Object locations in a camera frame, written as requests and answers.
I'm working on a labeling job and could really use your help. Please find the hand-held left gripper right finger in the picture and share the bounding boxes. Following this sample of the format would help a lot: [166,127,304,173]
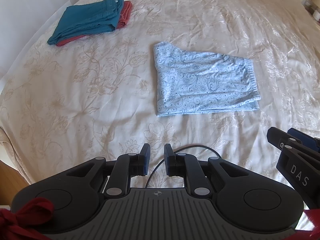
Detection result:
[164,144,250,197]

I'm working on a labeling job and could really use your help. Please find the light blue floral pants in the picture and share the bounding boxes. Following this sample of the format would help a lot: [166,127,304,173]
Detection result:
[153,42,260,117]

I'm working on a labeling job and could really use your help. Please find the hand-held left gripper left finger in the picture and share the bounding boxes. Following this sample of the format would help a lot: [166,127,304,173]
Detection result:
[64,144,150,197]

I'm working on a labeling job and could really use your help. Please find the folded teal pants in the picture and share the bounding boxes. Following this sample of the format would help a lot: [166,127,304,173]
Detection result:
[47,0,125,46]

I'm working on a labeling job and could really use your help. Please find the red cloth tie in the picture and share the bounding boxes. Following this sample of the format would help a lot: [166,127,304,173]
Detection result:
[0,197,55,240]

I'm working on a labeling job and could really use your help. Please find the black cable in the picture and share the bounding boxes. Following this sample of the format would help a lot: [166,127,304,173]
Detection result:
[146,145,222,188]

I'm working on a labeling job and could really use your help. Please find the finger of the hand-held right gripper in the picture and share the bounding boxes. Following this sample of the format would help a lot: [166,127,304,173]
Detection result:
[266,127,304,152]
[287,127,320,152]

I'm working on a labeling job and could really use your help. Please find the cream embroidered bed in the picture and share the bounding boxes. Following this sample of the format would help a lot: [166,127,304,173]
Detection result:
[0,0,320,230]

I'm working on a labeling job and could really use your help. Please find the folded red pants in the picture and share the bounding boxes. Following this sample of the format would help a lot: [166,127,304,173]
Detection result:
[56,0,132,47]

